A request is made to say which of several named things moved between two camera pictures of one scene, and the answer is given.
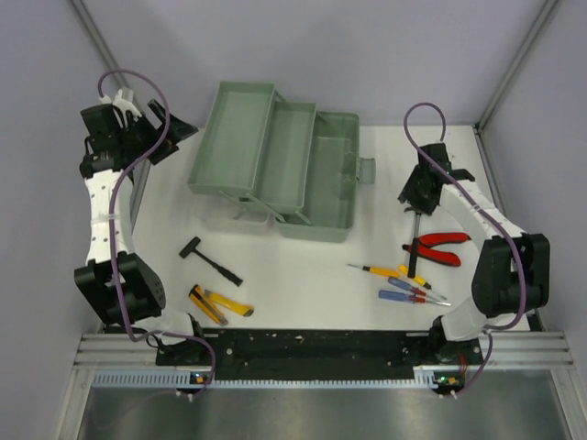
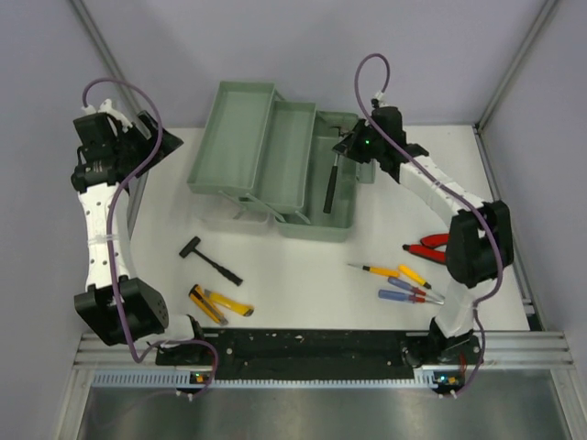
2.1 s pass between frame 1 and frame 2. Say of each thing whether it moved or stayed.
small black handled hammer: moved
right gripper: moved
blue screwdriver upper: stayed
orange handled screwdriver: stayed
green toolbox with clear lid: stayed
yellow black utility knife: stayed
